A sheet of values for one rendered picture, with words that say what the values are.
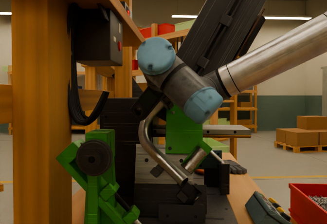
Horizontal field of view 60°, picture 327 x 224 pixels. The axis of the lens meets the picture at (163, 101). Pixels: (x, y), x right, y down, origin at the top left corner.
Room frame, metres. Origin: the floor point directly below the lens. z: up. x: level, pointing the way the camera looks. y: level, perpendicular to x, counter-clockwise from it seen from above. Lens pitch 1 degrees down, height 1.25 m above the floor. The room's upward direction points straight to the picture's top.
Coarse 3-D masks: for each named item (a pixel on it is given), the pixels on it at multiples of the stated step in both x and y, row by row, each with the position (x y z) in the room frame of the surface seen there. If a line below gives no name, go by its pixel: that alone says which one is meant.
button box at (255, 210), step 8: (256, 192) 0.85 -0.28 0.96; (248, 200) 0.87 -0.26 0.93; (256, 200) 0.82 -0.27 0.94; (264, 200) 0.79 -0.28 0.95; (248, 208) 0.83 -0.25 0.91; (256, 208) 0.79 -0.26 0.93; (264, 208) 0.75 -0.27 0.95; (256, 216) 0.76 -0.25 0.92; (264, 216) 0.72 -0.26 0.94; (272, 216) 0.72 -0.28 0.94; (280, 216) 0.72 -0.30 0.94
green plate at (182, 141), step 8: (168, 112) 0.90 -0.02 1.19; (176, 112) 0.90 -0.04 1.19; (168, 120) 0.89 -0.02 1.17; (176, 120) 0.89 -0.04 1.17; (184, 120) 0.89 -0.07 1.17; (192, 120) 0.89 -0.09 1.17; (168, 128) 0.88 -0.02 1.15; (176, 128) 0.88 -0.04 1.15; (184, 128) 0.88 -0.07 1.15; (192, 128) 0.88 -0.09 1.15; (200, 128) 0.88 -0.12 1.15; (168, 136) 0.88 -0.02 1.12; (176, 136) 0.88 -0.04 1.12; (184, 136) 0.87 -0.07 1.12; (192, 136) 0.87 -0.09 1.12; (200, 136) 0.87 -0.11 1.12; (168, 144) 0.87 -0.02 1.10; (176, 144) 0.87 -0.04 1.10; (184, 144) 0.87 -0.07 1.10; (192, 144) 0.87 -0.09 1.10; (168, 152) 0.86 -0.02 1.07; (176, 152) 0.86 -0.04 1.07; (184, 152) 0.86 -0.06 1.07
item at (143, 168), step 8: (136, 144) 0.90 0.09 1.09; (136, 152) 0.89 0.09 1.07; (144, 152) 0.89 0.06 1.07; (136, 160) 0.88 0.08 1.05; (144, 160) 0.88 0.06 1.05; (152, 160) 0.88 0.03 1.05; (176, 160) 0.87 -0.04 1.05; (136, 168) 0.88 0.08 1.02; (144, 168) 0.88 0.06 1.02; (184, 168) 0.87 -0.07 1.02; (136, 176) 0.87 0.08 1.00; (144, 176) 0.87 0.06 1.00; (152, 176) 0.87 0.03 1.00; (160, 176) 0.87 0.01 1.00; (168, 176) 0.87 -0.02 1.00; (192, 176) 0.86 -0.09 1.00; (192, 184) 0.86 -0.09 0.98
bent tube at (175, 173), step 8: (160, 104) 0.86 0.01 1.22; (152, 112) 0.86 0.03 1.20; (144, 120) 0.86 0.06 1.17; (144, 128) 0.85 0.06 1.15; (144, 136) 0.84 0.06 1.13; (144, 144) 0.82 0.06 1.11; (152, 144) 0.82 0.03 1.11; (152, 152) 0.80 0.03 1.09; (160, 152) 0.80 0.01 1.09; (160, 160) 0.78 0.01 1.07; (168, 160) 0.78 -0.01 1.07; (168, 168) 0.76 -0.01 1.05; (176, 168) 0.76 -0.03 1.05; (176, 176) 0.74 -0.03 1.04; (184, 176) 0.74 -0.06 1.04; (184, 184) 0.75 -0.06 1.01
